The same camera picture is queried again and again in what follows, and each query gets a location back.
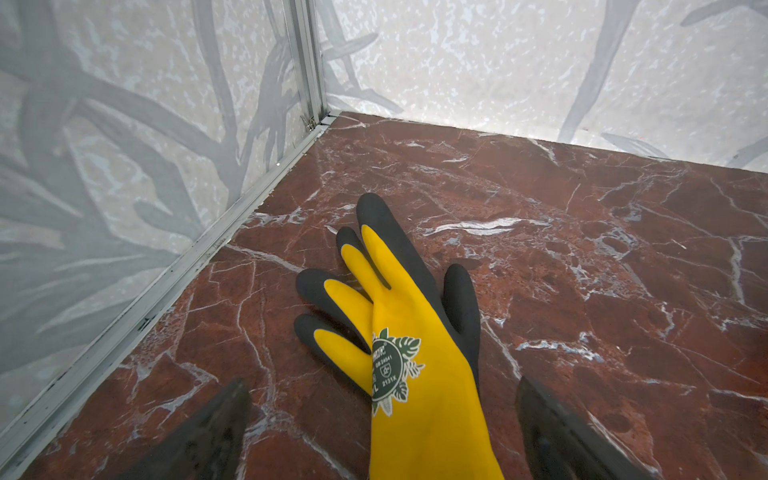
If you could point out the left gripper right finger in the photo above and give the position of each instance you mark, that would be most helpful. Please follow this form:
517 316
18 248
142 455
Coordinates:
559 445

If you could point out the aluminium frame rail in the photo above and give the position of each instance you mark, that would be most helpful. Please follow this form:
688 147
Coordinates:
135 135

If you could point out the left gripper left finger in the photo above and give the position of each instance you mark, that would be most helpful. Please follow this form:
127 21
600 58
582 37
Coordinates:
206 446

